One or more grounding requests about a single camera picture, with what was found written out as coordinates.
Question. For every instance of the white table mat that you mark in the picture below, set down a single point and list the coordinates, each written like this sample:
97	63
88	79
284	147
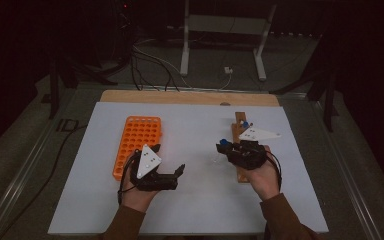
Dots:
196	206

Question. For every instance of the metal floor rail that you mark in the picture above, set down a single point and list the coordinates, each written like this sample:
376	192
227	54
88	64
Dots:
16	186
356	186

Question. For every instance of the white plug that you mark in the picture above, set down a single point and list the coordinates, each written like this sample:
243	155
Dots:
227	70

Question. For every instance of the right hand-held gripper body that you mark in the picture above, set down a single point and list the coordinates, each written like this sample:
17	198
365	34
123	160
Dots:
248	155

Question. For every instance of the wooden stick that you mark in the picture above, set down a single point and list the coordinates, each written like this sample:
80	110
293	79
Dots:
240	118

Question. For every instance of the orange plastic test tube rack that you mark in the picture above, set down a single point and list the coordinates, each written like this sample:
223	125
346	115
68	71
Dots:
136	133

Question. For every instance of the white metal desk frame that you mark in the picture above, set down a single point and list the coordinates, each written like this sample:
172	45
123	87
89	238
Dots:
223	24

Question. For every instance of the person's right hand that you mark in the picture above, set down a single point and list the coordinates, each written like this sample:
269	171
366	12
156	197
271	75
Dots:
263	181

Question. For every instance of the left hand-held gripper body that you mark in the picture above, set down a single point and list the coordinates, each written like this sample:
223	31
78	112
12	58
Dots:
148	160

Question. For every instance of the person's left hand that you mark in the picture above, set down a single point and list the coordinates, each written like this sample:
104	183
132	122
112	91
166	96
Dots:
136	198

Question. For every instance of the blue-capped clear test tube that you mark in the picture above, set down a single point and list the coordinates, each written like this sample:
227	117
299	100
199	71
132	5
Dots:
245	124
224	141

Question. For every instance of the black tripod stand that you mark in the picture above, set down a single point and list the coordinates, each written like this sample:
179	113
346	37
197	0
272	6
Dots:
329	106
54	96

